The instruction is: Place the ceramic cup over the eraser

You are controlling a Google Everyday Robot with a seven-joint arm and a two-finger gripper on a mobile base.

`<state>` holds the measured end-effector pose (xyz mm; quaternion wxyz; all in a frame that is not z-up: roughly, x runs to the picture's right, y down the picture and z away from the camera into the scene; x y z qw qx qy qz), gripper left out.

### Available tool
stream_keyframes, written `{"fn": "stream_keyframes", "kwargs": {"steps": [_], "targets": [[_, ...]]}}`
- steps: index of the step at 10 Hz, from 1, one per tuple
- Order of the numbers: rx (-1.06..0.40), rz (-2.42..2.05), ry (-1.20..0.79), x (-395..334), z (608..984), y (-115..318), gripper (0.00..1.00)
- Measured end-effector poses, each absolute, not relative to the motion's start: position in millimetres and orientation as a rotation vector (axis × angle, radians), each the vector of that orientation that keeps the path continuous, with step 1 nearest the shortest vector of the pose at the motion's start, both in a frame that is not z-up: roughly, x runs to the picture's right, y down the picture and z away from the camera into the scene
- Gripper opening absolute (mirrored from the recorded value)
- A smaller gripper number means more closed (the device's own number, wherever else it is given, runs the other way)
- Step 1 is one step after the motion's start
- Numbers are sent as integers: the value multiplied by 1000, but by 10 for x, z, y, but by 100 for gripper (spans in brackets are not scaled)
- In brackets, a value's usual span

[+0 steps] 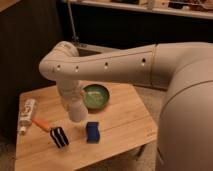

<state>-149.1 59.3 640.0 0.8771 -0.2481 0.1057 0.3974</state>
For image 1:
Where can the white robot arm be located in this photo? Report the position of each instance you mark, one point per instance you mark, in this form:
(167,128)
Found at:
(184,70)

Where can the blue eraser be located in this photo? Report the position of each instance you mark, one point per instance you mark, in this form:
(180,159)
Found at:
(92,131)

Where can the green bowl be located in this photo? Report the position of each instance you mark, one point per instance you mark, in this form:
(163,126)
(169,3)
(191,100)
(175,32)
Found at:
(95,96)

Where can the black white striped block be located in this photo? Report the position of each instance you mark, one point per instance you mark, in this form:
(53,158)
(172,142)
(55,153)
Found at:
(59,137)

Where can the orange carrot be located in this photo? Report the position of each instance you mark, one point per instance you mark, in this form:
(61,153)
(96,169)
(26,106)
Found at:
(42,124)

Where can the wooden table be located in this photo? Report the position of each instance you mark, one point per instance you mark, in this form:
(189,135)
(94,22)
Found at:
(124,124)

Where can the clear plastic bottle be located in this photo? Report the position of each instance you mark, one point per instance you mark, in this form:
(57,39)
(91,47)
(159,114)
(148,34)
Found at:
(26,116)

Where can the metal shelf rack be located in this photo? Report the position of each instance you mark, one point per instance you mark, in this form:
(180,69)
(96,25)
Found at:
(123,29)

